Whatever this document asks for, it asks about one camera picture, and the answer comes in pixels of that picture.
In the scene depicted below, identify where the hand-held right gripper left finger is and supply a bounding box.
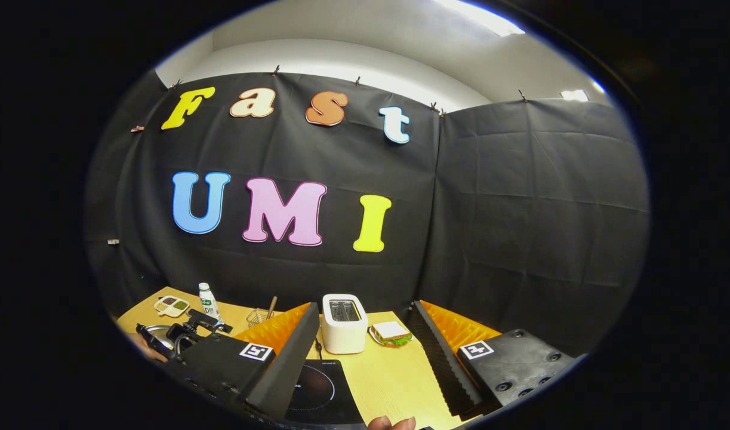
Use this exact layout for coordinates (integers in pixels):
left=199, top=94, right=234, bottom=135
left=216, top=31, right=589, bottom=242
left=162, top=302, right=321, bottom=422

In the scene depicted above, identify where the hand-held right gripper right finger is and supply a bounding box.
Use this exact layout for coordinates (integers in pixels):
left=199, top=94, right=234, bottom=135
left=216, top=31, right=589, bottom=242
left=409, top=300, right=580, bottom=419

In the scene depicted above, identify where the stainless steel pot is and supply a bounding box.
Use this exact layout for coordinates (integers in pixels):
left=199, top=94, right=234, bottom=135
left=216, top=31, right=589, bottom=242
left=141, top=324, right=180, bottom=344

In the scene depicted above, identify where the black induction cooktop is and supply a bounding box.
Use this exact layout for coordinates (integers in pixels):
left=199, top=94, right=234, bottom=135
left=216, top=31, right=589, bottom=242
left=284, top=358, right=365, bottom=426

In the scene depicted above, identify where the white divided bean dish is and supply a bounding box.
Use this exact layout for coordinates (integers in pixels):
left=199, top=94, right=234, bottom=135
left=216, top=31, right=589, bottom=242
left=153, top=294, right=190, bottom=318

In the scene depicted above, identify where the white green label bottle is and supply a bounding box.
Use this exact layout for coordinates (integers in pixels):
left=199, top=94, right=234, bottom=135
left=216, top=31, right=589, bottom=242
left=198, top=282, right=223, bottom=326

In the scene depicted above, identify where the sandwich with lettuce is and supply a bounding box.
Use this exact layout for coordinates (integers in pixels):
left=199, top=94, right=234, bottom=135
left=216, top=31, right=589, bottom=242
left=368, top=321, right=413, bottom=347

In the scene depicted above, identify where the white toaster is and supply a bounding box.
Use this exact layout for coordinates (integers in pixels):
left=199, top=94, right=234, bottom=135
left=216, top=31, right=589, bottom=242
left=321, top=293, right=369, bottom=355

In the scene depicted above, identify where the black backdrop cloth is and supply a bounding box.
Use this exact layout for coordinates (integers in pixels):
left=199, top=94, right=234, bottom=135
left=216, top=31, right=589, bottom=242
left=84, top=72, right=650, bottom=359

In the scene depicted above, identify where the metal wire basket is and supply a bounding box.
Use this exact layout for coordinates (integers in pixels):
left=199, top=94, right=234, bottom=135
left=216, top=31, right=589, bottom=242
left=246, top=308, right=276, bottom=329

